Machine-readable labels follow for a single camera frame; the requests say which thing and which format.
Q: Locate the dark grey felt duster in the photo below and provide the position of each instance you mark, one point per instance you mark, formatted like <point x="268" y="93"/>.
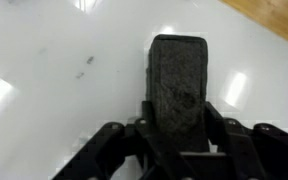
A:
<point x="179" y="83"/>

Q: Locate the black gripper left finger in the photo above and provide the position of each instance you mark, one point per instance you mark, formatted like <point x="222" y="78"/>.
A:
<point x="117" y="153"/>

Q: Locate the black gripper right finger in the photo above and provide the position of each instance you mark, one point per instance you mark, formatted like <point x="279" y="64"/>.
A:
<point x="260" y="153"/>

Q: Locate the white whiteboard sheet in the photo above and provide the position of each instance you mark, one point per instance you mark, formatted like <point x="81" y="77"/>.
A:
<point x="67" y="100"/>

